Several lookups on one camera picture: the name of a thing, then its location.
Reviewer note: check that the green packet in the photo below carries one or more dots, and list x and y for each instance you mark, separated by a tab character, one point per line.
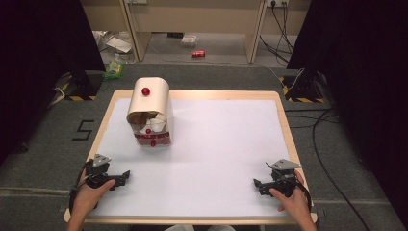
113	70

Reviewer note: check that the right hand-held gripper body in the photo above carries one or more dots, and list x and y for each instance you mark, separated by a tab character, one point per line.
285	181

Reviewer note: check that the cream cabinet with red knobs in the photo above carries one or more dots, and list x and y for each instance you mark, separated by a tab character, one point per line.
150	102

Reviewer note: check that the clear plastic bag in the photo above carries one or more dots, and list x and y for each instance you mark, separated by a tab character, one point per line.
189	41

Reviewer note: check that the beige wooden desk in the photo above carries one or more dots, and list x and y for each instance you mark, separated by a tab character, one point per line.
192	16

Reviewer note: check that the white wall socket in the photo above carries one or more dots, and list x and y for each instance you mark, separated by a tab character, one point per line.
277	3

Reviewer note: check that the white table mat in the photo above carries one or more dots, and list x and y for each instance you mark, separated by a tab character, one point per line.
218	154

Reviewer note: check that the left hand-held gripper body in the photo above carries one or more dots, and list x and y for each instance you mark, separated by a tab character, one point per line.
96	174

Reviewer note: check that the black stand base striped tape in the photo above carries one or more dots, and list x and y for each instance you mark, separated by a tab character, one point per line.
84	85
303	88

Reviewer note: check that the person's left hand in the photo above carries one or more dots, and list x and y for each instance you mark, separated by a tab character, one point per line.
86	197

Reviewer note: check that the black curtain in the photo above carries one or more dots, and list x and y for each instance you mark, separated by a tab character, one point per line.
38	64
362	80

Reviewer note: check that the brown round item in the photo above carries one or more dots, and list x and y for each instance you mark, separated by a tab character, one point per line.
138	118

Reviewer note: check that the red can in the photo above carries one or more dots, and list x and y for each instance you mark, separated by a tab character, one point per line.
198	53

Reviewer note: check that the wooden table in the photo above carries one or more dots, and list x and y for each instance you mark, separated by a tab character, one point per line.
285	128

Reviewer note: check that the crumpled white paper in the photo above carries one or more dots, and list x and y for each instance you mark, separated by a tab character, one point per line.
115	41

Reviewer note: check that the person's right hand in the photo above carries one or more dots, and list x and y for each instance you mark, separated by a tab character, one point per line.
296	203

